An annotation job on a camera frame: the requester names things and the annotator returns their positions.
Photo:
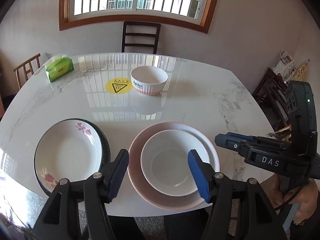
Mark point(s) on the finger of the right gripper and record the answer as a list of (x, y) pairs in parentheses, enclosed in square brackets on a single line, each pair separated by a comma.
[(234, 142)]

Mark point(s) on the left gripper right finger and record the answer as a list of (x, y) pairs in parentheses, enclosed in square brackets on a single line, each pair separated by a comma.
[(216, 189)]

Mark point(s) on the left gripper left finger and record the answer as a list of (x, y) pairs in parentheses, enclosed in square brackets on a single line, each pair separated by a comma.
[(100, 189)]

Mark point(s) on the blue white patterned plate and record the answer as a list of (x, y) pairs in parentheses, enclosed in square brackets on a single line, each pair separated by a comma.
[(106, 144)]

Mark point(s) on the white plate pink roses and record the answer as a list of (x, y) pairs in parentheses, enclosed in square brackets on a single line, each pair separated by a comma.
[(68, 152)]

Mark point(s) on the white bowl blue base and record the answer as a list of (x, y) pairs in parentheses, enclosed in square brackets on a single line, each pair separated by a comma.
[(164, 162)]

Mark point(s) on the white Rabbit bowl pink base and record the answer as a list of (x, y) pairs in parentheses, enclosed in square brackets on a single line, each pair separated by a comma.
[(148, 80)]

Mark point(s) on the person's right hand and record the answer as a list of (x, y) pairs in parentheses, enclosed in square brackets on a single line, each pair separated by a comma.
[(307, 198)]

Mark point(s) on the dark wooden side cabinet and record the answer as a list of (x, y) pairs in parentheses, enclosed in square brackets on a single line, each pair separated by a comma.
[(270, 96)]

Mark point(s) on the newspaper on cabinet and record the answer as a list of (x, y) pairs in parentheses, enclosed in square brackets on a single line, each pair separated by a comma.
[(285, 67)]

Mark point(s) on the yellow warning sticker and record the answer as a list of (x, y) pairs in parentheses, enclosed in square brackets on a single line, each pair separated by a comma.
[(120, 85)]

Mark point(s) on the green tissue pack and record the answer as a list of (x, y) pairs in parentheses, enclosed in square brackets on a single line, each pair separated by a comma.
[(58, 66)]

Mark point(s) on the light wooden chair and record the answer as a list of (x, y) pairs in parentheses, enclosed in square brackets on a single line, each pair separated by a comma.
[(27, 69)]

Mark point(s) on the wooden framed window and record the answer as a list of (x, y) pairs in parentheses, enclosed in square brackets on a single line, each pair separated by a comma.
[(192, 14)]

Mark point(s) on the dark wooden chair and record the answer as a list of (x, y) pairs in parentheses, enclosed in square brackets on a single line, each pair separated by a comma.
[(140, 35)]

